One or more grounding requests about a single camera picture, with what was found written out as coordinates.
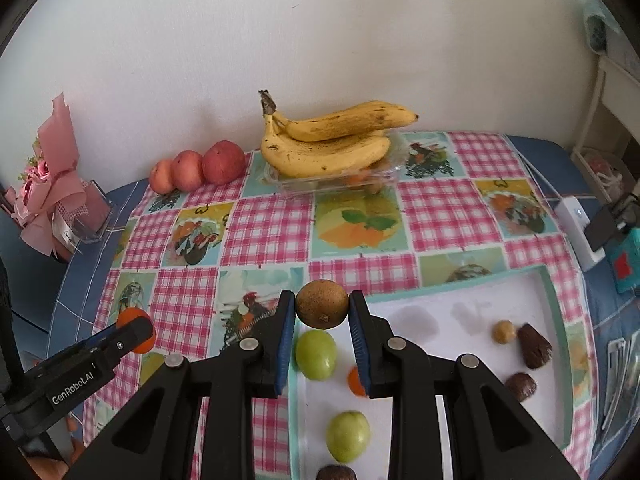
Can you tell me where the green round jujube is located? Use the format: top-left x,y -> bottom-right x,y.
295,330 -> 337,382

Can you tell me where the black power adapter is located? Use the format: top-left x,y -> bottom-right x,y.
584,204 -> 626,252

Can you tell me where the white tray teal rim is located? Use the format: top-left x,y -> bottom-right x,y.
288,266 -> 573,479

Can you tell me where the teal toy box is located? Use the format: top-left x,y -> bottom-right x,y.
605,226 -> 640,294

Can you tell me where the left red apple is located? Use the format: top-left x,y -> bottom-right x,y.
149,159 -> 176,195

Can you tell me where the dark brown wrinkled date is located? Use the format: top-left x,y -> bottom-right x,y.
316,465 -> 357,480

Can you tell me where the green oval jujube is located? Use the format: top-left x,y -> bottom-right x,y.
326,411 -> 371,464

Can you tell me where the yellow banana bunch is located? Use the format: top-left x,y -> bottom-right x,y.
258,90 -> 419,179

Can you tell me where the orange tangerine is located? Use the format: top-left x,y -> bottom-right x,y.
116,307 -> 156,354
347,366 -> 368,398

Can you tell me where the clear plastic fruit container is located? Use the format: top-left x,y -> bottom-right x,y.
260,132 -> 408,197

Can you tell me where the middle red apple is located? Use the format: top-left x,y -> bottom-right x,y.
170,150 -> 204,193

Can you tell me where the red apple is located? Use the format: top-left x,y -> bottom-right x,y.
149,159 -> 176,195
202,140 -> 246,185
170,150 -> 204,193

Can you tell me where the brown kiwi fruit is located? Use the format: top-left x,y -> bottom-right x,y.
295,280 -> 348,330

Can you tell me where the white power strip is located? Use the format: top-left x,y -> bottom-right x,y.
554,196 -> 605,272

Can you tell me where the small tan longan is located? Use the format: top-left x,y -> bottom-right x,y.
491,320 -> 518,344

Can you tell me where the pink wrapped flower bouquet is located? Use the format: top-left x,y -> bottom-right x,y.
6,94 -> 112,257

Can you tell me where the right red apple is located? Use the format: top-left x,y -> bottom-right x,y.
202,140 -> 246,185

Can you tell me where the white shelf unit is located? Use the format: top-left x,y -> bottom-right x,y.
570,0 -> 639,203

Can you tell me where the blue underlying tablecloth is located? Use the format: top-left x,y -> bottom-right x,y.
0,134 -> 640,480

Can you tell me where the pink checkered fruit tablecloth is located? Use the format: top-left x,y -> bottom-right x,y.
76,132 -> 596,474

